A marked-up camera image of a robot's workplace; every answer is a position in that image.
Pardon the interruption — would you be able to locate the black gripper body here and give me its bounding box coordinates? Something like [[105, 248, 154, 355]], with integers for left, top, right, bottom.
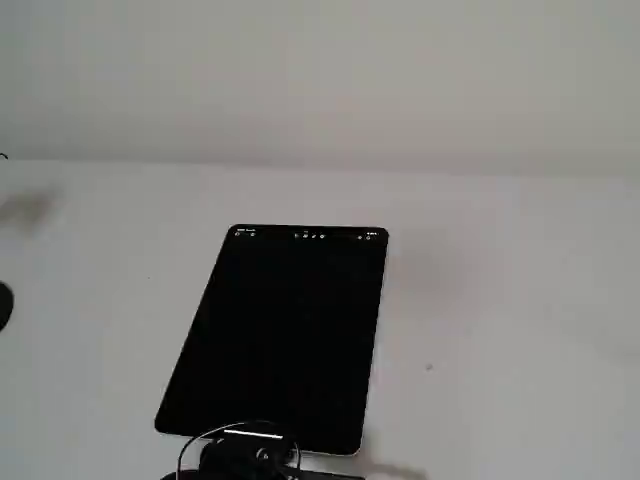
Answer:
[[198, 433, 302, 480]]

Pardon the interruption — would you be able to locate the black ipad tablet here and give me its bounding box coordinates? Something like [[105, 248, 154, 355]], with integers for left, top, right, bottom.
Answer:
[[153, 223, 390, 457]]

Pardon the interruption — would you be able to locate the black round object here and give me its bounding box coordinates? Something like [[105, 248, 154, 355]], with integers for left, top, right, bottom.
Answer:
[[0, 281, 16, 334]]

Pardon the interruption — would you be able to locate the thin black cable loop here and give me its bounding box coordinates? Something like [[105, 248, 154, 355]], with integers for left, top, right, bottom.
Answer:
[[178, 423, 302, 475]]

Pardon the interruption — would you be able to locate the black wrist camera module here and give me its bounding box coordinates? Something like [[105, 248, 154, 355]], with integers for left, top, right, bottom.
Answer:
[[298, 468, 367, 480]]

